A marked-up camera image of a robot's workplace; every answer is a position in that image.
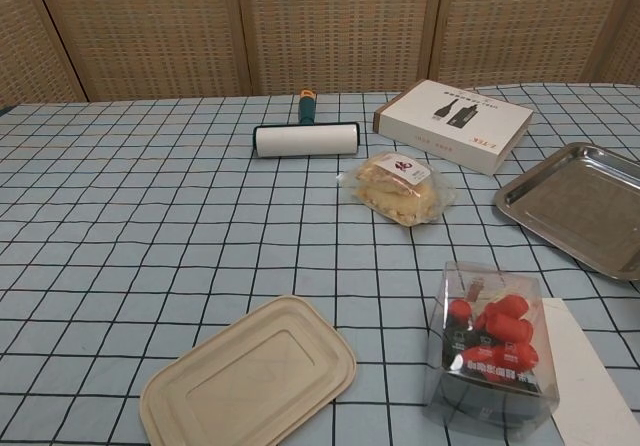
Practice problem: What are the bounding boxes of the bread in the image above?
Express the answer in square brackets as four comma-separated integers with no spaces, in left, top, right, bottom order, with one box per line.
[337,150,459,229]

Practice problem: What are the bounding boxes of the stainless steel square tray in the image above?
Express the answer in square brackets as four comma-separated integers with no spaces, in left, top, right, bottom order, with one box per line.
[492,142,640,282]

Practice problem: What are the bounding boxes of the blue checked tablecloth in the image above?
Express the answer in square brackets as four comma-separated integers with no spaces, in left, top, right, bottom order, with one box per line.
[0,81,640,446]

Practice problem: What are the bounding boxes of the white flat cardboard box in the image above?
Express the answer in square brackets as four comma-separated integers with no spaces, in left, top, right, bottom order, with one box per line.
[372,79,535,177]

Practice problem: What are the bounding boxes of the woven rattan folding screen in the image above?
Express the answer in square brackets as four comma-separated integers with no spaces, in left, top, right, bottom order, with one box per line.
[0,0,640,109]

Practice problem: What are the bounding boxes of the beige pulp food container lid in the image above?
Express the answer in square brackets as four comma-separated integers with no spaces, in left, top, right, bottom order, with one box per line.
[139,294,358,446]

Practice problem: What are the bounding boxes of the clear box with red caps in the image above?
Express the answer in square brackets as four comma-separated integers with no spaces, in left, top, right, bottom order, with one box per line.
[423,260,561,423]

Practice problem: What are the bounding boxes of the white paper sheet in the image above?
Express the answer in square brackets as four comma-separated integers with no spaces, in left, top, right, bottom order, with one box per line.
[540,297,640,446]

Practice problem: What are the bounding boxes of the lint roller with teal handle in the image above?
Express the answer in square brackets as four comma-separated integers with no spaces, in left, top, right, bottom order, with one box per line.
[252,89,360,160]

